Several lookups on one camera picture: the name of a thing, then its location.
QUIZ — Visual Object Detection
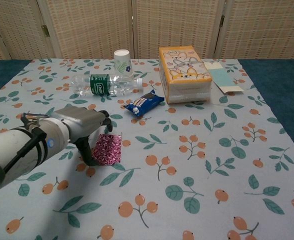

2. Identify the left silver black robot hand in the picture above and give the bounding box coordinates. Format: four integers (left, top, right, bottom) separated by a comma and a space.
49, 106, 113, 168

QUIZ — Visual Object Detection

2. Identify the clear green-label water bottle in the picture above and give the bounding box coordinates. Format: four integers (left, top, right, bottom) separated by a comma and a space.
70, 73, 143, 97

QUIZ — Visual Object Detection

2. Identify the white floral paper cup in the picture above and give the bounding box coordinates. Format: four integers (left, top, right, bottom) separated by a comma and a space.
113, 49, 134, 78

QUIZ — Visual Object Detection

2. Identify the leaf and fruit tablecloth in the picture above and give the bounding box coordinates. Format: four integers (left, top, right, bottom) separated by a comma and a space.
0, 57, 294, 240

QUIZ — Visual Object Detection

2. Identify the orange corgi tissue pack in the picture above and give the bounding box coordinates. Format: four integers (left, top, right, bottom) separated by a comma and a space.
158, 45, 214, 105

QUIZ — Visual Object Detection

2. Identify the teal and cream bookmark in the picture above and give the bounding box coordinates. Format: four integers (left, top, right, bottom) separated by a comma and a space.
203, 61, 245, 94

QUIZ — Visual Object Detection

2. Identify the blue cookie packet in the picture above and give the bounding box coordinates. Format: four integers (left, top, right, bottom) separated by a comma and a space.
123, 89, 165, 117

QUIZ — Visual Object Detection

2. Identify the red-pink patterned card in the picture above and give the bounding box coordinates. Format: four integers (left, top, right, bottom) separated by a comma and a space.
91, 133, 123, 166

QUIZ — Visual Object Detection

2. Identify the woven folding screen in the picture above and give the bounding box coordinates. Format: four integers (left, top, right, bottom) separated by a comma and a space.
0, 0, 294, 64

